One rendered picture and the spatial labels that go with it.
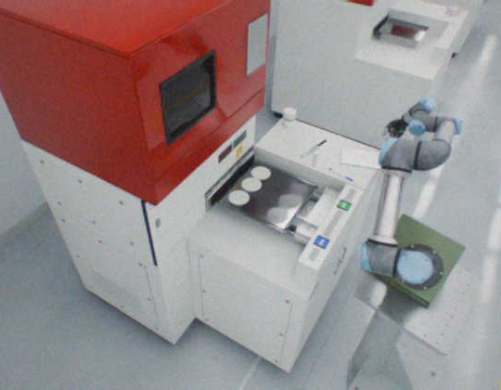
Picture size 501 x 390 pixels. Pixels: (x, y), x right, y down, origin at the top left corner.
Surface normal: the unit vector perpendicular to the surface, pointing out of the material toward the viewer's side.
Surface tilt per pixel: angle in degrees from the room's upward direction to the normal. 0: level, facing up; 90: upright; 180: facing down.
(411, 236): 45
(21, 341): 0
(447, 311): 0
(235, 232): 0
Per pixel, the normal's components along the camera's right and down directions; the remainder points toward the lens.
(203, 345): 0.04, -0.71
